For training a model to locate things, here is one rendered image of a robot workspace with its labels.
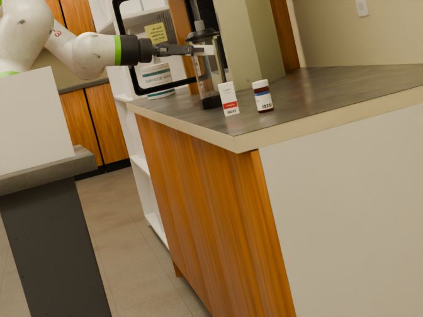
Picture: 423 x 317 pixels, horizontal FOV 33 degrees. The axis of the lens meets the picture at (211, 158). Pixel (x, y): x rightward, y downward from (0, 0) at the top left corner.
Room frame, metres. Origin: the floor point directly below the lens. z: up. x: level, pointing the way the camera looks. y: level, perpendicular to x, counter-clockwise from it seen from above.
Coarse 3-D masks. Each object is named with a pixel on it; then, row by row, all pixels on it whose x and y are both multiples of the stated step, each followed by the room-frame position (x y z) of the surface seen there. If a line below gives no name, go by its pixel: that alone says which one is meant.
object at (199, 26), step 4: (200, 20) 2.20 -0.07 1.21; (196, 24) 2.20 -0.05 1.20; (200, 24) 2.20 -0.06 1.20; (196, 28) 2.21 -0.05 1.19; (200, 28) 2.20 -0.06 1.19; (204, 28) 2.21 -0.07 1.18; (212, 28) 2.20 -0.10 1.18; (192, 32) 2.19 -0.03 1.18; (196, 32) 2.18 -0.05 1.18; (200, 32) 2.17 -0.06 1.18; (204, 32) 2.17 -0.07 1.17; (208, 32) 2.18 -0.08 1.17; (212, 32) 2.18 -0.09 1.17; (188, 36) 2.20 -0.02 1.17; (192, 36) 2.18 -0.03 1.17
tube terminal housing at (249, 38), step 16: (224, 0) 2.58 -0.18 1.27; (240, 0) 2.59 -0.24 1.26; (256, 0) 2.67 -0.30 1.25; (224, 16) 2.58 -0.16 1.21; (240, 16) 2.59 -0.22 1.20; (256, 16) 2.65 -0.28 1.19; (272, 16) 2.75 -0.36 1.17; (224, 32) 2.58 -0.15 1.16; (240, 32) 2.59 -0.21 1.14; (256, 32) 2.62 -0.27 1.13; (272, 32) 2.73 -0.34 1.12; (224, 48) 2.59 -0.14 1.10; (240, 48) 2.59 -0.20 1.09; (256, 48) 2.60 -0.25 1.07; (272, 48) 2.71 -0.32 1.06; (240, 64) 2.58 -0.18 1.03; (256, 64) 2.59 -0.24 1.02; (272, 64) 2.68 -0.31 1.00; (240, 80) 2.58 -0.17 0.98; (256, 80) 2.59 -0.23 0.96; (272, 80) 2.66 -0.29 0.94
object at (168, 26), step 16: (144, 0) 2.86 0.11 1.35; (160, 0) 2.87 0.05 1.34; (176, 0) 2.87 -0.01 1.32; (128, 16) 2.86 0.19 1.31; (144, 16) 2.86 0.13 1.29; (160, 16) 2.86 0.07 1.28; (176, 16) 2.87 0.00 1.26; (144, 32) 2.86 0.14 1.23; (160, 32) 2.86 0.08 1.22; (176, 32) 2.87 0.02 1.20; (144, 64) 2.86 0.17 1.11; (160, 64) 2.86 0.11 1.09; (176, 64) 2.87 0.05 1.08; (192, 64) 2.87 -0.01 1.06; (144, 80) 2.86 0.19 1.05; (160, 80) 2.86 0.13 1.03; (176, 80) 2.86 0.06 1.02
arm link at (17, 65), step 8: (0, 48) 1.91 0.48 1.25; (0, 56) 1.92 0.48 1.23; (8, 56) 1.91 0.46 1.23; (16, 56) 1.91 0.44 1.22; (0, 64) 1.91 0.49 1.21; (8, 64) 1.92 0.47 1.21; (16, 64) 1.92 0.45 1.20; (24, 64) 1.94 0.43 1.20; (32, 64) 1.98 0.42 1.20; (0, 72) 1.89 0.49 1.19; (8, 72) 1.89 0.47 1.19; (16, 72) 1.90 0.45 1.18
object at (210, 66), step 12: (216, 36) 2.20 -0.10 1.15; (216, 48) 2.18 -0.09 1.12; (192, 60) 2.21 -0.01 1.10; (204, 60) 2.17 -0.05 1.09; (216, 60) 2.18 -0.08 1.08; (204, 72) 2.17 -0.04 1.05; (216, 72) 2.17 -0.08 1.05; (204, 84) 2.18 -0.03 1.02; (216, 84) 2.17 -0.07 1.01; (204, 96) 2.18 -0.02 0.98; (216, 96) 2.17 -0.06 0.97
